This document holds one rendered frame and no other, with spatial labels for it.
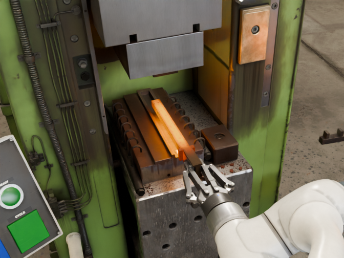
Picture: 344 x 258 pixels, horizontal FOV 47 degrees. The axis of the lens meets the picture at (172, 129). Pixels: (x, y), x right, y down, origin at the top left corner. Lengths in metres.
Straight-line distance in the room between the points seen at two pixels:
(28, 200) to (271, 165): 0.96
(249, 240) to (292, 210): 0.10
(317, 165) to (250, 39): 1.67
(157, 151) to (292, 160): 1.69
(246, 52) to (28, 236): 0.80
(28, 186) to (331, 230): 0.68
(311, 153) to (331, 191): 2.04
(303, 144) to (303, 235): 2.18
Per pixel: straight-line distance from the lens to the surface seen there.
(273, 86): 1.41
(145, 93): 1.52
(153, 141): 1.26
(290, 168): 2.74
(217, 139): 1.28
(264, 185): 1.68
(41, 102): 1.15
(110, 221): 1.51
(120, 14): 0.95
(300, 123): 3.17
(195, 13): 1.01
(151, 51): 1.00
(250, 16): 1.22
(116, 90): 1.58
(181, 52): 1.03
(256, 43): 1.27
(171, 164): 1.21
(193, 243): 1.40
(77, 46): 1.12
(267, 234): 0.84
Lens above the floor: 1.74
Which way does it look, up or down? 35 degrees down
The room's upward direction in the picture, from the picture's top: 3 degrees counter-clockwise
